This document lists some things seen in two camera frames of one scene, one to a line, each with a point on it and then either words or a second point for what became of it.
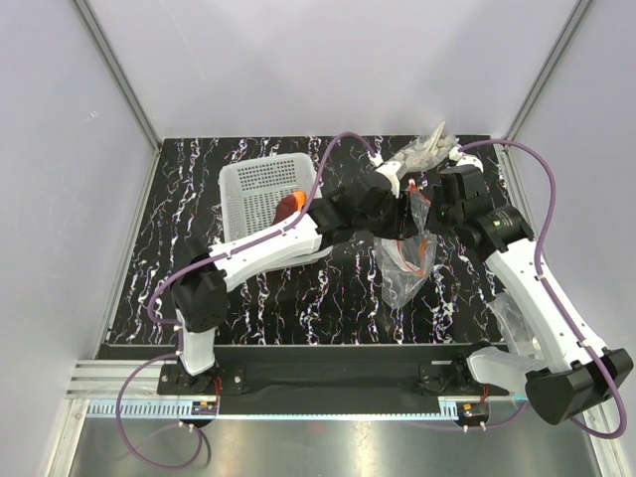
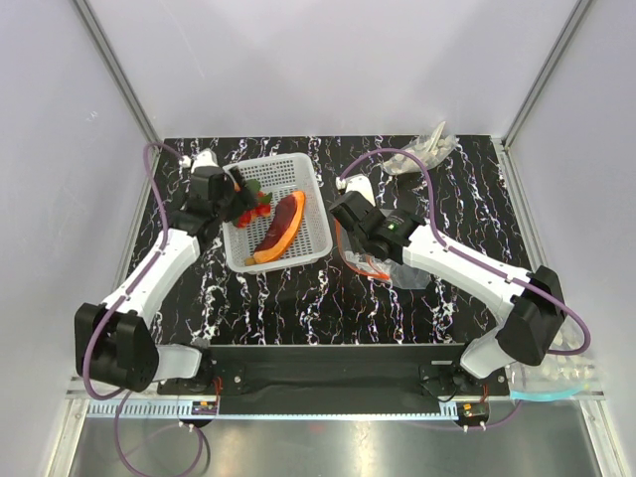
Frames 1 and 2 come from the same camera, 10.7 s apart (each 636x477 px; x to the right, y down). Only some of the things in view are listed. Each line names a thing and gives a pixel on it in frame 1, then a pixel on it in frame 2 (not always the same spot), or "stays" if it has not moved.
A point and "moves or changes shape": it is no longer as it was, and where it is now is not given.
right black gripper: (436, 200) to (350, 234)
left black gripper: (401, 225) to (243, 199)
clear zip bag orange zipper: (404, 263) moves or changes shape
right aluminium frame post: (504, 155) stays
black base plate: (318, 379) stays
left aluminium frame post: (119, 75) stays
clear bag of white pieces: (431, 149) stays
